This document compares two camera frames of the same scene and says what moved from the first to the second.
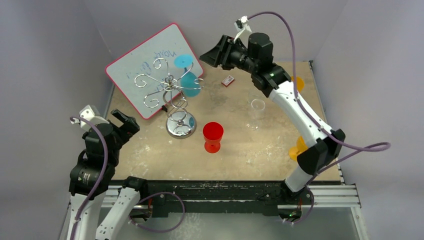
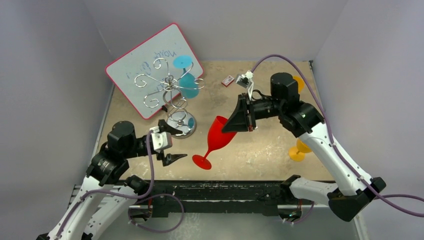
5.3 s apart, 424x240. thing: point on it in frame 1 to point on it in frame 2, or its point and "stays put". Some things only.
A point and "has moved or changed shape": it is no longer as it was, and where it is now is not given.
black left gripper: (130, 127) to (169, 158)
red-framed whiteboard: (150, 75) stays put
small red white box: (227, 81) stays put
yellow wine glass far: (300, 83) stays put
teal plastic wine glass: (190, 85) stays put
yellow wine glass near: (301, 147) stays put
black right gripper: (225, 52) to (249, 112)
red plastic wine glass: (213, 132) has moved or changed shape
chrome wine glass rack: (180, 123) stays put
